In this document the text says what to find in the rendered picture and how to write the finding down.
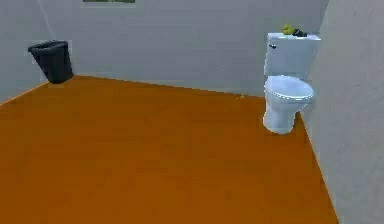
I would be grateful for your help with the white toilet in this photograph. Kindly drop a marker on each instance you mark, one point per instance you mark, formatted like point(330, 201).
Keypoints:
point(288, 100)

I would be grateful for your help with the yellow-green small object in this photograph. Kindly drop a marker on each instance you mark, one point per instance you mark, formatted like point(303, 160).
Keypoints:
point(287, 29)

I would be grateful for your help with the black small object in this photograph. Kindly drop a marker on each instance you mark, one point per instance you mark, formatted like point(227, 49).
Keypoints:
point(299, 33)

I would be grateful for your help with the framed green picture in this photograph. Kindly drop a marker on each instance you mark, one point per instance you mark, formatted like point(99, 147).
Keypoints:
point(108, 1)

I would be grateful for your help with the black waste bin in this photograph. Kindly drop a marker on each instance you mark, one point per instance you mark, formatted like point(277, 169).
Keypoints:
point(53, 61)

